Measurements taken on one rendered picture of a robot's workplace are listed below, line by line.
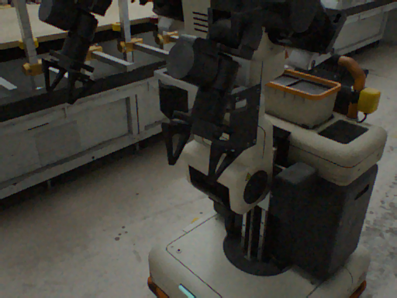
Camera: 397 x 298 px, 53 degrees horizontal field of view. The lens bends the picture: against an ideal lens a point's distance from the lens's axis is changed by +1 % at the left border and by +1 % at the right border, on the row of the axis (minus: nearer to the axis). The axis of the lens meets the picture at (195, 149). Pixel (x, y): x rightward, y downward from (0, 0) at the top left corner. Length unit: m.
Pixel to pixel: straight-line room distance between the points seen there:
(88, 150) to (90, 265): 0.81
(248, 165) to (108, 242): 1.14
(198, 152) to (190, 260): 0.53
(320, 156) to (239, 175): 0.29
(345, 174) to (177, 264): 0.68
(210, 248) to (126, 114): 1.27
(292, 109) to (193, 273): 0.68
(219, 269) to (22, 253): 1.02
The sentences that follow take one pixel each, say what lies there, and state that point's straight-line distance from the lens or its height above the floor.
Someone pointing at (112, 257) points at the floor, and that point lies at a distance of 1.96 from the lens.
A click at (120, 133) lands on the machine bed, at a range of 2.58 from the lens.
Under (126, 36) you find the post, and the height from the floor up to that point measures 0.86.
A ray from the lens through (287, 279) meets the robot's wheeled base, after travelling 1.49.
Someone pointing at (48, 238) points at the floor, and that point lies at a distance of 2.14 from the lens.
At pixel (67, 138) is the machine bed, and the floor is 0.29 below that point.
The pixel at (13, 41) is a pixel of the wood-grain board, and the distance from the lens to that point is 2.02.
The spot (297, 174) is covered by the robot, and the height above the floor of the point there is 0.75.
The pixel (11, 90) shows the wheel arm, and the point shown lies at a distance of 1.55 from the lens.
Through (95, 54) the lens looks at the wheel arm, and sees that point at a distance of 1.97.
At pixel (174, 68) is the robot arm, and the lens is 0.60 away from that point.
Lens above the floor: 1.37
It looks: 30 degrees down
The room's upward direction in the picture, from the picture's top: straight up
